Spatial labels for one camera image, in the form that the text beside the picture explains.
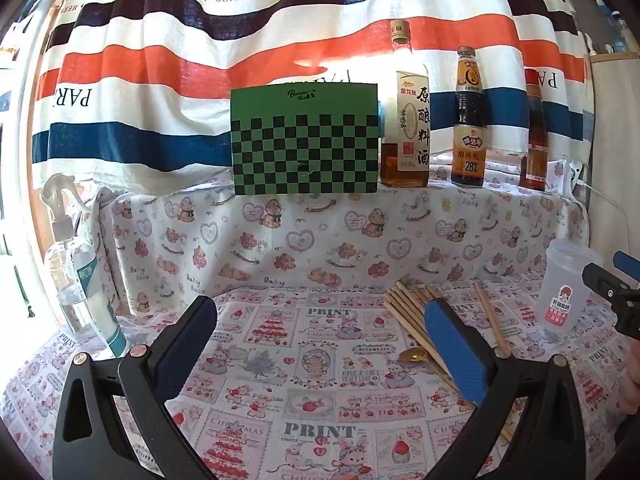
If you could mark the clear cooking wine bottle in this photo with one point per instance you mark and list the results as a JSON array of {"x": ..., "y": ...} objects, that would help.
[{"x": 405, "y": 170}]

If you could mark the printed tablecloth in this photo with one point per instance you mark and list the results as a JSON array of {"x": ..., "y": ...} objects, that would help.
[{"x": 310, "y": 410}]

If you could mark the dark soy sauce bottle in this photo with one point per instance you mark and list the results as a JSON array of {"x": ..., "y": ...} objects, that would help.
[{"x": 467, "y": 110}]

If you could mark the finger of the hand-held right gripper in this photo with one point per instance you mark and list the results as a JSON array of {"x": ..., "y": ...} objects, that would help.
[
  {"x": 629, "y": 262},
  {"x": 607, "y": 282}
]

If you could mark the red cap sauce bottle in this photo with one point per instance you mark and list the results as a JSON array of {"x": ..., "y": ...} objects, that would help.
[{"x": 535, "y": 125}]

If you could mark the translucent plastic cup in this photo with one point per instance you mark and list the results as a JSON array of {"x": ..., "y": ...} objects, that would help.
[{"x": 560, "y": 270}]

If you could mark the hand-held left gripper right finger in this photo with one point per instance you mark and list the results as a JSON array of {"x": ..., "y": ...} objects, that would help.
[{"x": 455, "y": 350}]

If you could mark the person's right hand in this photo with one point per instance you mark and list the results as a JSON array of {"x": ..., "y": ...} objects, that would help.
[{"x": 632, "y": 380}]

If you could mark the green checkered box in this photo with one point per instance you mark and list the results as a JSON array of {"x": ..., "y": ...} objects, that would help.
[{"x": 300, "y": 105}]

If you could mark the gold spoon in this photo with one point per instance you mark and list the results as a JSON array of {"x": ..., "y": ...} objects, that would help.
[{"x": 415, "y": 356}]

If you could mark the clear spray bottle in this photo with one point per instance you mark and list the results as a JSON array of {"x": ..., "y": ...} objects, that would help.
[{"x": 75, "y": 270}]

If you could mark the beige wooden panel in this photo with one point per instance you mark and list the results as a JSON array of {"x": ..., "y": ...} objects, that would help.
[{"x": 615, "y": 135}]

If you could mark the striped curtain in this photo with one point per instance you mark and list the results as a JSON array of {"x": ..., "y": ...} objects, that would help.
[{"x": 150, "y": 85}]

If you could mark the bundle of wooden chopsticks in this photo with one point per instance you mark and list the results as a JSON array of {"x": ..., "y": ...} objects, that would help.
[{"x": 407, "y": 310}]

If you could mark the bear print cloth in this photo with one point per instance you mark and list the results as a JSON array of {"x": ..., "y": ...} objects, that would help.
[{"x": 325, "y": 240}]

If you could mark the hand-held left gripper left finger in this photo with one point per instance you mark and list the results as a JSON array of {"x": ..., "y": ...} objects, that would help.
[{"x": 186, "y": 342}]

